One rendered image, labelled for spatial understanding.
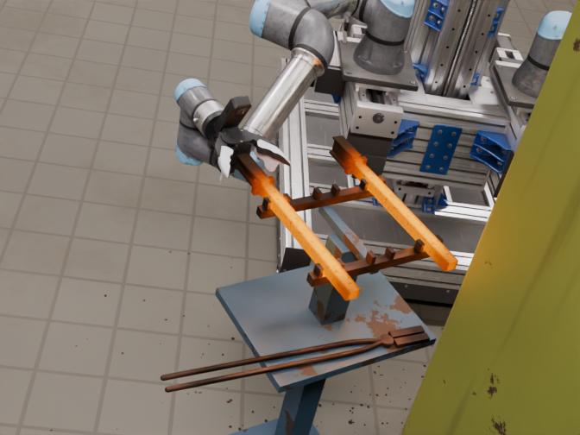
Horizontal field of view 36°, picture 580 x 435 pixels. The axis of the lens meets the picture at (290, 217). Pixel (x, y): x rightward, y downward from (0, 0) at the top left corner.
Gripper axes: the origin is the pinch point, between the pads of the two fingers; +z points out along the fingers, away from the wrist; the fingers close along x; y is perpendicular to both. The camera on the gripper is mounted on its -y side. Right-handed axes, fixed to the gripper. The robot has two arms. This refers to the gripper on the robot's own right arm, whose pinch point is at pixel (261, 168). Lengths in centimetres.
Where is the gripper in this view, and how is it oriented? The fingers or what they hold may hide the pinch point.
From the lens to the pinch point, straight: 182.8
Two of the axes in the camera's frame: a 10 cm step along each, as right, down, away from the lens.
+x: -8.5, 1.9, -4.9
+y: -1.8, 7.7, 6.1
